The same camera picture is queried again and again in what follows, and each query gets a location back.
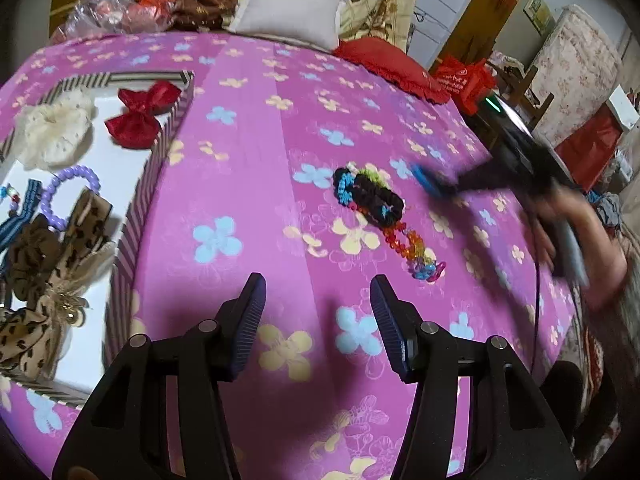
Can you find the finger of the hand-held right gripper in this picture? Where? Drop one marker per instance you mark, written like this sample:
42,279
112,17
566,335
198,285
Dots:
424,177

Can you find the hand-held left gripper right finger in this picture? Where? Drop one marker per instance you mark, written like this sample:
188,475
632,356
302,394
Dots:
392,330

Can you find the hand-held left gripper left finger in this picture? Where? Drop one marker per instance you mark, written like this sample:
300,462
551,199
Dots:
247,330

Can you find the chevron striped gift box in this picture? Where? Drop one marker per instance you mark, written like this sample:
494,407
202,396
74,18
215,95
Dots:
150,200

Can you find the leopard print bow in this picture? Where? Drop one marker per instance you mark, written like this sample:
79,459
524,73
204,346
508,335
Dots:
85,230

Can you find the brown scrunchie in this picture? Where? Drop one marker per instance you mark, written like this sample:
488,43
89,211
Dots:
32,255

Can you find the red satin bow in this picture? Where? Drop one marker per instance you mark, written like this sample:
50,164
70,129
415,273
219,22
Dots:
137,115

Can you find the blue striped headband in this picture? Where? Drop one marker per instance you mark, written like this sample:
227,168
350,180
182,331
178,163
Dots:
20,230

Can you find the white polka dot scrunchie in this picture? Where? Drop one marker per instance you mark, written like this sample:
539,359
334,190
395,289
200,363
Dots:
55,127

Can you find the person's right forearm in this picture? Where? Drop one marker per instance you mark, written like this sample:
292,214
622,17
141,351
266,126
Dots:
607,265

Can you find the person's right hand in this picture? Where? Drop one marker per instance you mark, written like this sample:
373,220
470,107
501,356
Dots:
575,210

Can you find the wooden chair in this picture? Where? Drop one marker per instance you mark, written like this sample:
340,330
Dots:
525,90

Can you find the red shopping bag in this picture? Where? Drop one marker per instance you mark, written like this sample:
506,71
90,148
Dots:
462,80

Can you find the floral mattress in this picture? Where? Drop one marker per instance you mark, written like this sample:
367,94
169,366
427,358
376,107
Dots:
575,60

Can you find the red frilled cushion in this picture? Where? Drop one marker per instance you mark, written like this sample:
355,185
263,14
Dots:
385,67

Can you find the pink floral bed sheet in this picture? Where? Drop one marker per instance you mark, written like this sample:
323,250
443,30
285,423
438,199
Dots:
280,125

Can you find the grey pillow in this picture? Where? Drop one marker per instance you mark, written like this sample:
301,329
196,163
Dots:
290,5

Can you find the clear plastic bags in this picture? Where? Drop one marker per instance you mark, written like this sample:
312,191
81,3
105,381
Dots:
110,17

